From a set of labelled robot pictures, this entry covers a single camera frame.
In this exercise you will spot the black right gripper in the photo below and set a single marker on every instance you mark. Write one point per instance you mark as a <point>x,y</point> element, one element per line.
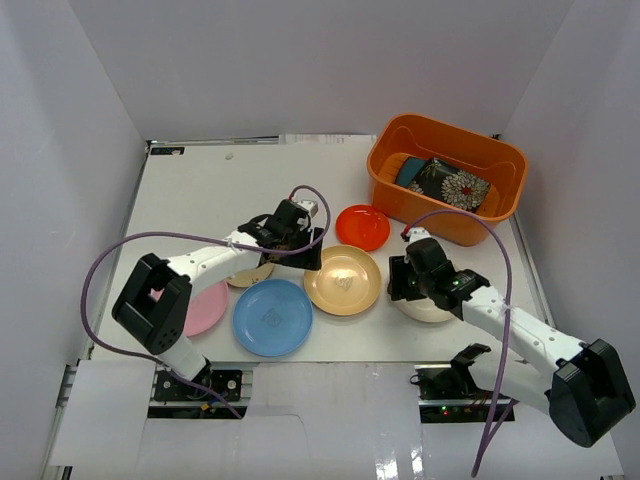
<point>398,270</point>

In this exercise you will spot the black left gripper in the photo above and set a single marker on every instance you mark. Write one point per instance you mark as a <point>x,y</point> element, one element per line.
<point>304,248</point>

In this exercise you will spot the cream white round plate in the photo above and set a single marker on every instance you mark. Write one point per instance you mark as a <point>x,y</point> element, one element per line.
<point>423,310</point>

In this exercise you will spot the tan round plate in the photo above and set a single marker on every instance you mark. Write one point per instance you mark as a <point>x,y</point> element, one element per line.
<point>348,282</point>

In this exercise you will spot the blue round plate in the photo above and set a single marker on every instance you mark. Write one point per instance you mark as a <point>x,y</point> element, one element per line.
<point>272,318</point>

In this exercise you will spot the pink round plate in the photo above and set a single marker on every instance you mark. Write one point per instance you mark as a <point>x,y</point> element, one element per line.
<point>206,309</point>

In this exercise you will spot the black floral square plate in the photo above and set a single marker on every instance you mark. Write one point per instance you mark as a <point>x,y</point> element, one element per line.
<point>451,185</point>

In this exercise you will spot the teal square plate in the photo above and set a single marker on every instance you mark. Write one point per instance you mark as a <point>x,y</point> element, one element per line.
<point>409,169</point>

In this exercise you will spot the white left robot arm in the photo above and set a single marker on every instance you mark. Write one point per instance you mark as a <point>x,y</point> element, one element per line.
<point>153,304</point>

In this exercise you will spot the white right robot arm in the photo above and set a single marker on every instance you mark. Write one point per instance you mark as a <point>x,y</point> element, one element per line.
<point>581,386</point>

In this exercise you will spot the orange plastic bin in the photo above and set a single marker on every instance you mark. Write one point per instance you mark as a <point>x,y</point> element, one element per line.
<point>412,135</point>

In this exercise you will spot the small cream cartoon plate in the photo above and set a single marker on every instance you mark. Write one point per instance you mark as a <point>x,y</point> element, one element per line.
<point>247,278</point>

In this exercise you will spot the orange round plate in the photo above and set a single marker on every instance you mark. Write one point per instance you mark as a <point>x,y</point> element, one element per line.
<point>363,226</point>

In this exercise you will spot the dark label sticker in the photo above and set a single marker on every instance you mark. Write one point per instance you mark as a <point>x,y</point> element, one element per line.
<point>166,151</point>

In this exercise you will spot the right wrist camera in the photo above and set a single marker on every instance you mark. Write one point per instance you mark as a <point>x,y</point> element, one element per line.
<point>413,234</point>

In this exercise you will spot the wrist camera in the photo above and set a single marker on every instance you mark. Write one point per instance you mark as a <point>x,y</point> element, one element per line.
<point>413,234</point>
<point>310,207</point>

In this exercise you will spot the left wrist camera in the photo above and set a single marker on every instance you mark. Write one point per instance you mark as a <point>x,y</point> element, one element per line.
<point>310,207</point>

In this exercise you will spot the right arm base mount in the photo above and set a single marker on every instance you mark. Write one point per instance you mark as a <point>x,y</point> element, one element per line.
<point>447,393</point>

